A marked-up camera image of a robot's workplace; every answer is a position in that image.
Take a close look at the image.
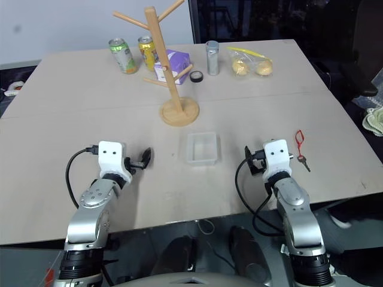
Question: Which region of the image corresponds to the pale green cloth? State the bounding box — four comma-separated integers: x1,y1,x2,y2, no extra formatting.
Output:
362,107,383,136

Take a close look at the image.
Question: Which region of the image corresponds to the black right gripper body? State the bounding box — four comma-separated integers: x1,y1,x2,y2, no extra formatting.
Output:
252,149,268,175

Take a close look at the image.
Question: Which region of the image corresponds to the clear plastic zip bag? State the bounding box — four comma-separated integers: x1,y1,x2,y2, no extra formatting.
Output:
226,46,275,78

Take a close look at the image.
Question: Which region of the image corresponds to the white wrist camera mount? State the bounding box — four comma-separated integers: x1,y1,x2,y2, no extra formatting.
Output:
98,141,133,184
262,139,293,181

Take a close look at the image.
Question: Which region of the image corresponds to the thin white cord loop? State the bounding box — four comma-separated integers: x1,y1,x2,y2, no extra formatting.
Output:
196,219,215,236

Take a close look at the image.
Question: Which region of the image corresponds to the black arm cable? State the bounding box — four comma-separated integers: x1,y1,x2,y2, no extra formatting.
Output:
65,145,99,210
234,155,284,237

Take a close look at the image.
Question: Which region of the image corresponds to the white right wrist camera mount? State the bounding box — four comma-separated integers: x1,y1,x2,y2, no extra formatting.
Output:
262,139,293,181

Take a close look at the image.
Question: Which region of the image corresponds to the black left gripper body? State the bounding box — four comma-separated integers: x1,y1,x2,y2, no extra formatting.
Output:
123,156,145,175

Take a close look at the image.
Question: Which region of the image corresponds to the dark monitor screen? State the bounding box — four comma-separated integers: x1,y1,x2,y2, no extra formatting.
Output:
188,0,357,44

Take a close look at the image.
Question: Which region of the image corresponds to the round yellow bread bun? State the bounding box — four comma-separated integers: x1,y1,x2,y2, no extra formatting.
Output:
256,61,273,76
232,59,250,76

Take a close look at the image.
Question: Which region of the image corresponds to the wooden peg tree rack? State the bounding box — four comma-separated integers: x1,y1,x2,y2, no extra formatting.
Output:
112,0,200,126

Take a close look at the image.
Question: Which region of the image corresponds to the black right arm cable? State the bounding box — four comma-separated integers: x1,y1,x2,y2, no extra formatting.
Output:
234,155,284,237

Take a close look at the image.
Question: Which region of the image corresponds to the grey robot torso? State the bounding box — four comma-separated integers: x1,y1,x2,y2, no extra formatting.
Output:
118,271,272,287

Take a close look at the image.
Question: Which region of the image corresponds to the silver drink can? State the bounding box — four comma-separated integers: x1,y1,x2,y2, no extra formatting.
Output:
205,40,221,77

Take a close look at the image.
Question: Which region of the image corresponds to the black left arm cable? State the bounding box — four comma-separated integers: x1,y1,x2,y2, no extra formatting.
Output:
65,145,99,210

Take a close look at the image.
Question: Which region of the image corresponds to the yellow drink can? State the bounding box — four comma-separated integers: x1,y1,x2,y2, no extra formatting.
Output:
138,36,160,72

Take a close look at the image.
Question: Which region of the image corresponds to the black office chair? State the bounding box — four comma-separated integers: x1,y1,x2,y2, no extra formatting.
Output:
309,0,383,106

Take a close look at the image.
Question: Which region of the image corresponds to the white object on floor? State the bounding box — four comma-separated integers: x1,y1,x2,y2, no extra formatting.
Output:
4,81,25,97

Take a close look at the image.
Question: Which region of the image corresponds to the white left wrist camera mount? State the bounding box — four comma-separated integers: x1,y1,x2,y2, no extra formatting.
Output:
98,141,133,184

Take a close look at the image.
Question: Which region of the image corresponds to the purple tissue box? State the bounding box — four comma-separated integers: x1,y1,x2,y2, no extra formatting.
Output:
153,49,193,86

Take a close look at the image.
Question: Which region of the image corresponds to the clear plastic box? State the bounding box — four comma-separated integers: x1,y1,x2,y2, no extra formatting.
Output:
178,132,222,166

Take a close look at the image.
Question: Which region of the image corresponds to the green drink can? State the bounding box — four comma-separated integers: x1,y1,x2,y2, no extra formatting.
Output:
108,38,139,75

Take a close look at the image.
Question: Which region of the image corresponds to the key with red tag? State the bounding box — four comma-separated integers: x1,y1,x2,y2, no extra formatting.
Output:
294,129,312,173

